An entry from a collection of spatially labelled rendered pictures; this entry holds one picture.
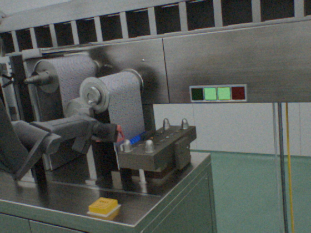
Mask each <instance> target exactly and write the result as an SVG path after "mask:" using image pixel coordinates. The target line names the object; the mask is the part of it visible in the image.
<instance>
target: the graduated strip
mask: <svg viewBox="0 0 311 233"><path fill-rule="evenodd" d="M49 183H59V184H65V185H72V186H82V187H86V188H92V189H99V190H109V191H116V192H120V193H126V194H137V195H143V196H150V197H157V198H161V196H162V195H159V194H149V193H142V192H137V191H131V190H121V189H114V188H107V187H102V186H92V185H85V184H78V183H68V182H64V181H56V180H51V181H50V182H49Z"/></svg>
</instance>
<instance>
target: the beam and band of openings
mask: <svg viewBox="0 0 311 233"><path fill-rule="evenodd" d="M195 1H196V2H195ZM175 4H176V5H175ZM166 6H168V7H166ZM146 9H147V10H146ZM144 10H145V11H144ZM135 11H136V12H135ZM112 15H113V16H112ZM293 17H294V18H293ZM285 18H289V19H285ZM86 19H87V20H86ZM274 19H277V20H274ZM281 19H282V20H281ZM269 20H273V21H269ZM307 20H311V0H202V1H201V0H91V1H86V2H82V3H77V4H70V5H67V6H63V7H58V8H51V9H46V10H43V11H38V12H32V13H27V14H22V15H19V16H12V17H7V18H2V19H0V25H1V26H0V36H1V39H3V41H4V45H5V48H6V55H5V56H10V55H18V54H23V53H22V51H23V50H30V49H37V48H49V47H61V46H68V45H76V44H85V43H91V42H94V43H92V44H93V45H92V46H96V45H104V44H112V43H120V42H132V41H137V40H145V39H153V38H165V37H172V36H181V35H186V34H198V33H206V32H214V31H226V30H231V29H239V28H247V27H259V26H267V25H271V24H279V23H292V22H300V21H307ZM243 23H246V24H243ZM235 24H239V25H235ZM231 25H234V26H231ZM212 27H215V28H212ZM204 28H207V29H204ZM196 29H200V30H196ZM25 30H26V31H25ZM195 30H196V31H195ZM173 32H176V33H173ZM165 33H169V34H165ZM149 35H150V36H149ZM142 36H145V37H142ZM115 39H118V40H115ZM14 52H15V53H14Z"/></svg>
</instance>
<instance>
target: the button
mask: <svg viewBox="0 0 311 233"><path fill-rule="evenodd" d="M117 206H118V202H117V200H115V199H108V198H99V200H97V201H96V202H94V203H93V204H92V205H91V206H89V212H91V213H95V214H102V215H107V214H109V213H110V212H111V211H112V210H114V208H115V207H117Z"/></svg>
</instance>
